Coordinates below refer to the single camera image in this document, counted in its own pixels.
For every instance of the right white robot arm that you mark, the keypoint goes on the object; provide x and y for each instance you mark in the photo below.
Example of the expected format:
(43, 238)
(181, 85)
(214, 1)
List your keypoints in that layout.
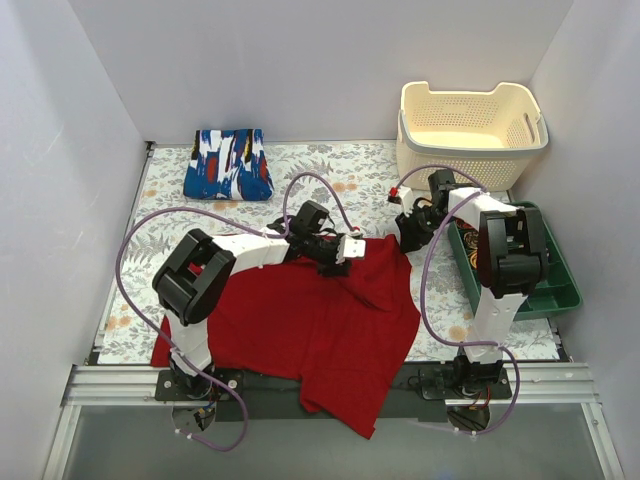
(479, 360)

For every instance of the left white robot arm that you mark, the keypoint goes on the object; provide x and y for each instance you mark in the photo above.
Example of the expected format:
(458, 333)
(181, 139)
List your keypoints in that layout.
(191, 281)

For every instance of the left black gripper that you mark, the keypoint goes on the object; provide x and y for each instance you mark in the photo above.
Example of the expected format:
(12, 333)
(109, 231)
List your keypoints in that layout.
(333, 267)

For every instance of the aluminium rail frame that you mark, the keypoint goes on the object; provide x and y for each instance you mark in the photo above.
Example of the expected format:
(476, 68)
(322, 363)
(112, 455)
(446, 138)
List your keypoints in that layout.
(127, 385)

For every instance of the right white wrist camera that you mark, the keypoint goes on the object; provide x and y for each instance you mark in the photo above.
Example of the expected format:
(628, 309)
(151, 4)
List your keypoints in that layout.
(405, 198)

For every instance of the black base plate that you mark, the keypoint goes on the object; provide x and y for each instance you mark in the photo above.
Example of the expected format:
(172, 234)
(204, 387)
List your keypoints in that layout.
(420, 390)

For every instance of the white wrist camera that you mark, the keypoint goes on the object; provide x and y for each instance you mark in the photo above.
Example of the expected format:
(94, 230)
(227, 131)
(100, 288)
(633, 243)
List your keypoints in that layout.
(350, 248)
(405, 198)

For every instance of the red garment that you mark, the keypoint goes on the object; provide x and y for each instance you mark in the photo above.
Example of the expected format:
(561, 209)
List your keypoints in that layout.
(343, 338)

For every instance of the cream plastic laundry basket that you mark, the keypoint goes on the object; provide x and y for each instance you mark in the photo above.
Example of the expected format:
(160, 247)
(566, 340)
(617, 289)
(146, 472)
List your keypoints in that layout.
(492, 136)

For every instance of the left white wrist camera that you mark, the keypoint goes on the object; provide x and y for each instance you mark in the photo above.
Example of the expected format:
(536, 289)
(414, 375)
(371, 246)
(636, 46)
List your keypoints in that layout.
(350, 248)

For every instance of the green compartment tray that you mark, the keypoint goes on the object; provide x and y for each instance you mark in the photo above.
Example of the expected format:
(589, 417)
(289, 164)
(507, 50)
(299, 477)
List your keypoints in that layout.
(555, 295)

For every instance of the floral table mat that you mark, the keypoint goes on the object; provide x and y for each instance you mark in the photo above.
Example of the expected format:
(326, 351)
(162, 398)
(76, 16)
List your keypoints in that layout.
(360, 173)

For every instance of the blue patterned trousers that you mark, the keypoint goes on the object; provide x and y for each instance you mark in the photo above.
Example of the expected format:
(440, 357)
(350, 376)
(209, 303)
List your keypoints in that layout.
(228, 165)

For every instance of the dark brown rolled belt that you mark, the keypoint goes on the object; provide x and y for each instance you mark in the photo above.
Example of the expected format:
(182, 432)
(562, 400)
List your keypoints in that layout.
(470, 240)

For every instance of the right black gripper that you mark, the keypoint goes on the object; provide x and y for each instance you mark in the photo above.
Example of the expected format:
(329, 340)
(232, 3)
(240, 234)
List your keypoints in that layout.
(409, 235)

